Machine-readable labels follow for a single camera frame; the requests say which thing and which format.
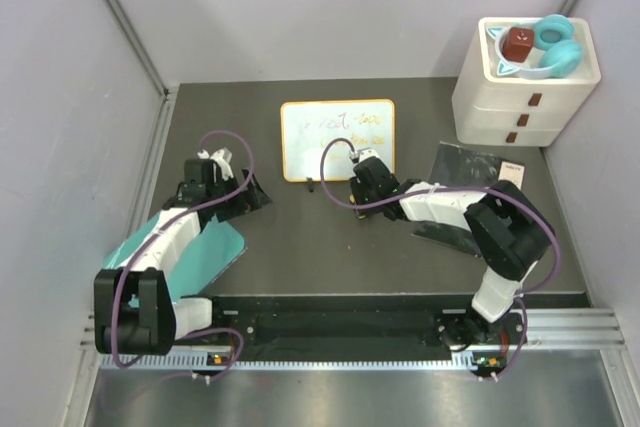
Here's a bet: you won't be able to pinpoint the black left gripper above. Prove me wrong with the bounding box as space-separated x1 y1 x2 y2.
207 167 271 222

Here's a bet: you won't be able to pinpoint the yellow framed whiteboard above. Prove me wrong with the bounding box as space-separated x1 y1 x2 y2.
280 99 396 182

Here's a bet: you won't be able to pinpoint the yellow black whiteboard eraser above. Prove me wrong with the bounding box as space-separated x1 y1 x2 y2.
349 180 366 220

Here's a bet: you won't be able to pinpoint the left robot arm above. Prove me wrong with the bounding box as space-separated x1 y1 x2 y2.
93 148 271 356

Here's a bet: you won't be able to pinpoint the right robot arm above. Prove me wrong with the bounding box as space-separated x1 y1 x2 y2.
349 149 555 343

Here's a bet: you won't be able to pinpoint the teal cutting board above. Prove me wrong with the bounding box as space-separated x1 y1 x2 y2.
103 214 245 302

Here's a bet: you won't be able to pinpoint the black sheet with white label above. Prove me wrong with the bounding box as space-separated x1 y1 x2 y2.
428 142 525 189

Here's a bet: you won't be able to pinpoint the white three-drawer organizer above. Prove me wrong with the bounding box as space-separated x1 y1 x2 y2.
452 17 601 147

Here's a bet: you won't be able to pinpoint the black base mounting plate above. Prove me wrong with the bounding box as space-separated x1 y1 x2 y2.
192 293 524 362

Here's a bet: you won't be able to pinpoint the brown cube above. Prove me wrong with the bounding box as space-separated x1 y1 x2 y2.
501 26 535 63

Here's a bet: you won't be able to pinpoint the teal white cat-ear headphones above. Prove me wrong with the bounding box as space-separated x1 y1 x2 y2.
485 14 583 80

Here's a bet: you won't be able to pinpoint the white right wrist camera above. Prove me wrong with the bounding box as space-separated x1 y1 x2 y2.
349 148 379 165

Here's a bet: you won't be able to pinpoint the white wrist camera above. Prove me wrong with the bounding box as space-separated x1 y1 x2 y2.
349 148 379 165
197 147 234 181

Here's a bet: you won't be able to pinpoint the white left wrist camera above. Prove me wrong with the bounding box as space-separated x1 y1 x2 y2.
197 147 234 181

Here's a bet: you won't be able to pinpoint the grey slotted cable duct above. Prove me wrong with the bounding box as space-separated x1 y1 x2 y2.
132 350 478 372

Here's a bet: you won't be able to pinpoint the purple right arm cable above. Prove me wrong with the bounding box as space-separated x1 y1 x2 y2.
319 137 557 383

